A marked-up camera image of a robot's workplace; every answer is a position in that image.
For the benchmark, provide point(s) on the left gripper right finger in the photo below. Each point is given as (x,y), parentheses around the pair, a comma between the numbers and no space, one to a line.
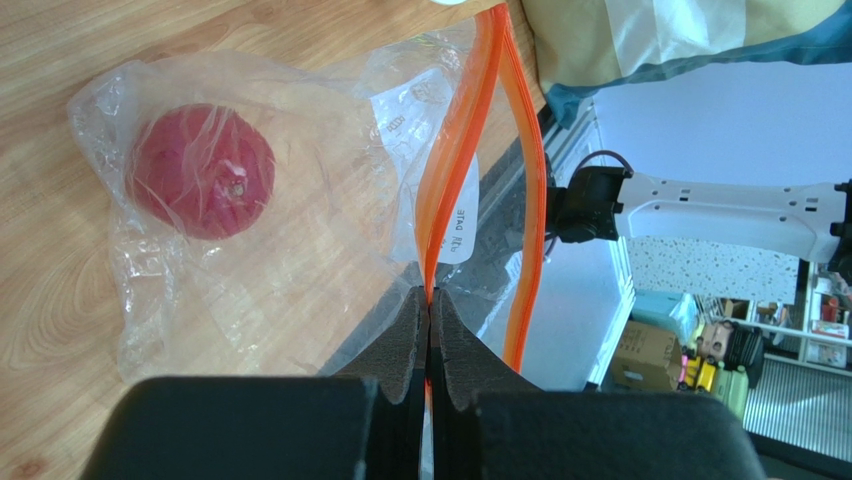
(491,423)

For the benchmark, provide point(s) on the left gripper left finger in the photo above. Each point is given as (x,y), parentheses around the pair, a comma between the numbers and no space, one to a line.
(363,422)

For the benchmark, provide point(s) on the red pomegranate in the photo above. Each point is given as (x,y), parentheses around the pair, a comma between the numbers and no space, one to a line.
(203,170)

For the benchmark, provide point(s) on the clear orange zip top bag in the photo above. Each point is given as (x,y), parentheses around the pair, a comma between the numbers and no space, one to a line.
(377,191)

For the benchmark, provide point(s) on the blue yellow checked pillow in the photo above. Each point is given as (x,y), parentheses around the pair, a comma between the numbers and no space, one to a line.
(583,47)

